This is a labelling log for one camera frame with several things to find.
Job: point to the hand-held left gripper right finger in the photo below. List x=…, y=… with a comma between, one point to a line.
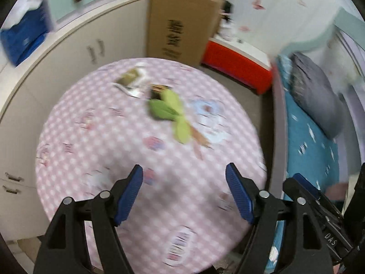
x=241, y=197

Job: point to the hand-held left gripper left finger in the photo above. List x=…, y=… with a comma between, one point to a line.
x=129, y=194

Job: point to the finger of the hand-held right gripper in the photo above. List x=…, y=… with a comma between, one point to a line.
x=306, y=181

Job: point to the green wrapper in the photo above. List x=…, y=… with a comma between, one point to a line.
x=165, y=110

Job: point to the dark snack packet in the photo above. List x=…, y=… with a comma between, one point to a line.
x=158, y=90

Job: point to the olive and white packet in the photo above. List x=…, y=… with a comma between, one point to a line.
x=129, y=77

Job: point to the person's pink leg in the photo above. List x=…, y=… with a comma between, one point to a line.
x=336, y=191

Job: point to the round table, pink checked cloth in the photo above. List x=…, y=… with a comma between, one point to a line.
x=114, y=137

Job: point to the grey quilt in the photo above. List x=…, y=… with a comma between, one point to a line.
x=313, y=91

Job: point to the red bench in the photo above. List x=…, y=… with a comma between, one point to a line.
x=236, y=62

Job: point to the beige cabinet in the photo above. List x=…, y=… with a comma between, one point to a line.
x=37, y=91

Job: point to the white board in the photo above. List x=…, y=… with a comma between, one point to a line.
x=242, y=46

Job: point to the pale pink butterfly sticker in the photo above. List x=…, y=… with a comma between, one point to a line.
x=243, y=28

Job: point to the crumpled white bag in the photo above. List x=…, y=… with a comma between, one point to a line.
x=229, y=31

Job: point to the large cardboard box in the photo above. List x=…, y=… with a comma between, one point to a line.
x=182, y=20

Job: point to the blue plastic pack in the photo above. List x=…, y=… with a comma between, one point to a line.
x=22, y=37

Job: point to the mint white bed frame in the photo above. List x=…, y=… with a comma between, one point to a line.
x=322, y=37

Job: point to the red butterfly wall sticker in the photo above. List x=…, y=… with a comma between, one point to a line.
x=258, y=4

